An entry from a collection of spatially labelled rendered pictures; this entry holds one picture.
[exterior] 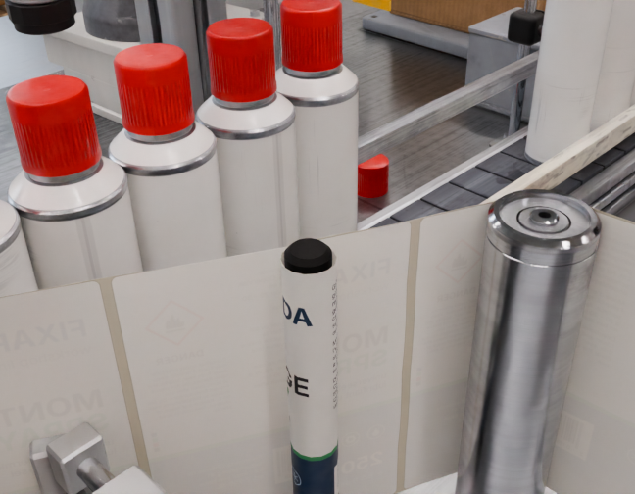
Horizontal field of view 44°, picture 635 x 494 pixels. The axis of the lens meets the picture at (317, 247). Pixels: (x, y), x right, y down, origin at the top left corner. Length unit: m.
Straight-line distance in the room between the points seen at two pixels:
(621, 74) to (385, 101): 0.31
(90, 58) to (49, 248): 0.60
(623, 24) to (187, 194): 0.46
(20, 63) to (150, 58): 0.80
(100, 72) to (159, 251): 0.56
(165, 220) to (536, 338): 0.19
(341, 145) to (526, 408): 0.20
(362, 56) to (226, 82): 0.71
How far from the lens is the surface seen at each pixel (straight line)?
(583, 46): 0.67
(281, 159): 0.41
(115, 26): 0.90
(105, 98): 0.94
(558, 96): 0.69
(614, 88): 0.75
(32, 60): 1.17
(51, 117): 0.34
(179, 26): 0.54
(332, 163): 0.45
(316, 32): 0.42
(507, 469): 0.33
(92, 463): 0.28
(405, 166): 0.81
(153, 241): 0.39
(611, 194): 0.74
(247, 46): 0.39
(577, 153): 0.67
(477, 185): 0.68
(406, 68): 1.05
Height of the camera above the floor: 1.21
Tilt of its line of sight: 34 degrees down
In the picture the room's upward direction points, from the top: 1 degrees counter-clockwise
